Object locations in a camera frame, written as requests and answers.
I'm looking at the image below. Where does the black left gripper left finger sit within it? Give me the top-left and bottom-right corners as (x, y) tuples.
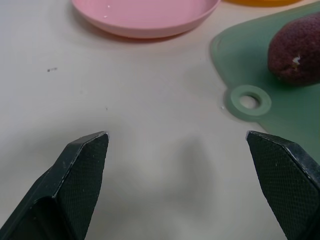
(0, 130), (110, 240)

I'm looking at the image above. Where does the green cutting board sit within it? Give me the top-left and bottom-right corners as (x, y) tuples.
(209, 9), (320, 156)

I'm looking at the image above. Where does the pink plate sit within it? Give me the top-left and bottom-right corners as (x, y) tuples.
(70, 0), (222, 39)

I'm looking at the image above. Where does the orange plate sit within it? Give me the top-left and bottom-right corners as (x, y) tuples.
(221, 0), (305, 7)

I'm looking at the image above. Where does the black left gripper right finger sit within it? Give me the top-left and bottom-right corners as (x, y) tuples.
(245, 130), (320, 240)

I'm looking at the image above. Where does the dark red avocado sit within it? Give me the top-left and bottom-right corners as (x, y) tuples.
(267, 12), (320, 87)

